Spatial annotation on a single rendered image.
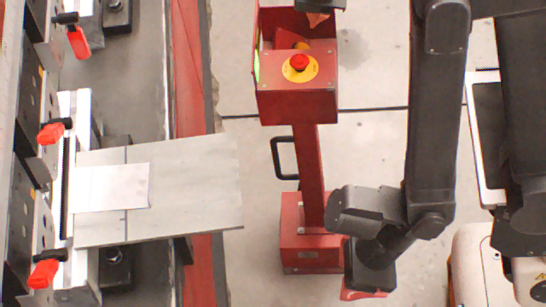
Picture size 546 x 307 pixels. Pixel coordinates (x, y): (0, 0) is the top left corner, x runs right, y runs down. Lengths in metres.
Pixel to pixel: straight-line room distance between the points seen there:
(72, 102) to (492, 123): 0.72
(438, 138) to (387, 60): 1.87
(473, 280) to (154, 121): 0.86
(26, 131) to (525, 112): 0.61
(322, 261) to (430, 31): 1.65
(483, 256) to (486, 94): 0.77
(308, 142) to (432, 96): 1.15
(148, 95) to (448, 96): 0.89
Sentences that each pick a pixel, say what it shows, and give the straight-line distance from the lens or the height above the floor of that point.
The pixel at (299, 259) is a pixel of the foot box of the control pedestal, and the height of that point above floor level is 0.06.
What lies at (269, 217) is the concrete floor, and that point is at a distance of 2.61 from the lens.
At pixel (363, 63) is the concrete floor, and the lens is 2.91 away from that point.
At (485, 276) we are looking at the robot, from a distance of 2.20.
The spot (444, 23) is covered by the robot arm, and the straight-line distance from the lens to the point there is 0.86.
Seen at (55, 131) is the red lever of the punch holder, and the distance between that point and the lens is 1.21.
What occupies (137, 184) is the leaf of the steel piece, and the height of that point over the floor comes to 1.00.
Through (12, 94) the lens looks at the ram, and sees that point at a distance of 1.20.
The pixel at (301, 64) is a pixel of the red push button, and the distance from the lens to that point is 1.86.
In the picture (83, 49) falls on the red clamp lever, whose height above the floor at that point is 1.18.
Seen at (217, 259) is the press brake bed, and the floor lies 0.05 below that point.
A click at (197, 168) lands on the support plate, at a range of 1.50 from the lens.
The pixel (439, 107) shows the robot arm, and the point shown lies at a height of 1.43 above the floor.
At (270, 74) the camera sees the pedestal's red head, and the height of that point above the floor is 0.78.
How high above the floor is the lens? 2.23
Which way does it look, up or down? 55 degrees down
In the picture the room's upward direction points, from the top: 10 degrees counter-clockwise
